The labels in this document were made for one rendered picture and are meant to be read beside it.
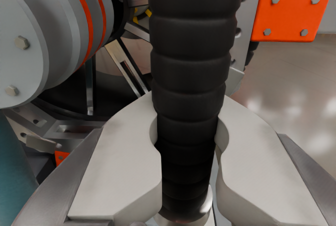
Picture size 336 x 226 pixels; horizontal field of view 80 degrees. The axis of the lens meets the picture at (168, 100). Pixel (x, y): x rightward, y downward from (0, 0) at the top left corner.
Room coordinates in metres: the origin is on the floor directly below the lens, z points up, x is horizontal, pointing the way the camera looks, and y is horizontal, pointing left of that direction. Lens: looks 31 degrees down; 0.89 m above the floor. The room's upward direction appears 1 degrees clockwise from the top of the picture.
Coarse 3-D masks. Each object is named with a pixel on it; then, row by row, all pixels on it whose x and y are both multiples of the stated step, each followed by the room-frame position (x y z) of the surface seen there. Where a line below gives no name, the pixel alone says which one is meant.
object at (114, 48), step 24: (120, 0) 0.45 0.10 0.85; (144, 0) 0.40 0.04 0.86; (120, 24) 0.40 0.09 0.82; (120, 48) 0.40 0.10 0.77; (96, 72) 0.60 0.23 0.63; (48, 96) 0.41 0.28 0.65; (72, 96) 0.44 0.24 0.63; (96, 96) 0.47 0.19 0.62; (120, 96) 0.48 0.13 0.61; (96, 120) 0.38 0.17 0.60
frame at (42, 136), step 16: (256, 0) 0.29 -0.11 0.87; (240, 16) 0.29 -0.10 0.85; (240, 32) 0.30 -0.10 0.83; (240, 48) 0.29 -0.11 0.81; (240, 64) 0.29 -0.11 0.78; (240, 80) 0.29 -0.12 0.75; (16, 112) 0.35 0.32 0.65; (32, 112) 0.35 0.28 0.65; (16, 128) 0.30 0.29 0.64; (32, 128) 0.31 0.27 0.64; (48, 128) 0.33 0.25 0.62; (64, 128) 0.34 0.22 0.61; (80, 128) 0.34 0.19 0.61; (32, 144) 0.30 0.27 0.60; (48, 144) 0.30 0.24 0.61; (64, 144) 0.30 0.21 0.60
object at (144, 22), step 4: (136, 8) 0.75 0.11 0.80; (140, 8) 0.75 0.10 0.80; (144, 8) 0.75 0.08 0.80; (148, 8) 0.79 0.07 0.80; (136, 12) 0.75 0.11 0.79; (140, 12) 0.75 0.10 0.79; (144, 12) 0.79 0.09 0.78; (140, 16) 0.79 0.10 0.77; (144, 16) 0.79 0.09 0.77; (148, 16) 0.79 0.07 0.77; (132, 20) 0.79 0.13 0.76; (140, 20) 0.79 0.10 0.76; (144, 20) 0.79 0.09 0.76; (148, 20) 0.79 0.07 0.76; (140, 24) 0.79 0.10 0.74; (144, 24) 0.79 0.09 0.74; (148, 24) 0.79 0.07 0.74; (112, 28) 0.80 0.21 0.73; (148, 28) 0.79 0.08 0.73; (128, 32) 0.79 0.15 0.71; (124, 36) 0.80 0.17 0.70; (128, 36) 0.79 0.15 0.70; (132, 36) 0.79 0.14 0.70; (136, 36) 0.79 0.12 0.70
